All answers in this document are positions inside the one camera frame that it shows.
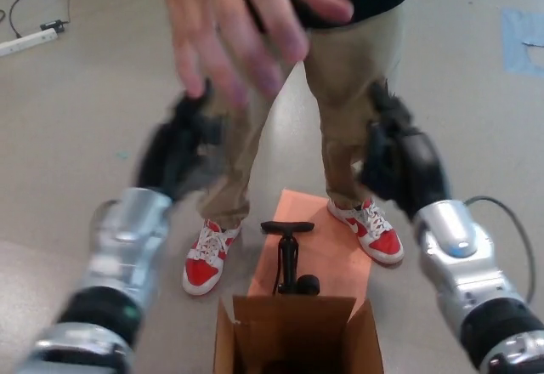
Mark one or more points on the robot left black hand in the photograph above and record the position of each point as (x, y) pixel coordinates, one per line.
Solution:
(178, 153)

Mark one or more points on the robot right black hand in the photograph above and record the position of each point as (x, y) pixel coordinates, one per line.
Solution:
(408, 166)

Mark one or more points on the person's right hand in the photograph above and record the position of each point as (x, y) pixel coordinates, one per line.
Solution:
(229, 21)

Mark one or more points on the robot right silver arm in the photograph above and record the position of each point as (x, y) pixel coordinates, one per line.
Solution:
(467, 263)

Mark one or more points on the robot left silver arm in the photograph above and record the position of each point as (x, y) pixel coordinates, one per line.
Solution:
(119, 255)

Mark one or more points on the person's left red white sneaker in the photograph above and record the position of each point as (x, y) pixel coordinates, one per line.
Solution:
(374, 238)

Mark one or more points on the person's red white sneaker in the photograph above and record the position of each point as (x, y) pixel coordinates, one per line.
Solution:
(204, 263)
(374, 238)

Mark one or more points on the person's right red white sneaker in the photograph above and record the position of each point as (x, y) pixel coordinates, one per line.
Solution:
(204, 263)

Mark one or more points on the black hand air pump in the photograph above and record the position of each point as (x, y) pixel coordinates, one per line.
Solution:
(287, 263)

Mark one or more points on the blue floor tape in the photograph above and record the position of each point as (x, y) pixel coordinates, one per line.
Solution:
(516, 42)

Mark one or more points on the black power adapter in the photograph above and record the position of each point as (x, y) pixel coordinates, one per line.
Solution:
(54, 26)

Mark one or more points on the white power strip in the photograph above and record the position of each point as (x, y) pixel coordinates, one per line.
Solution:
(25, 42)

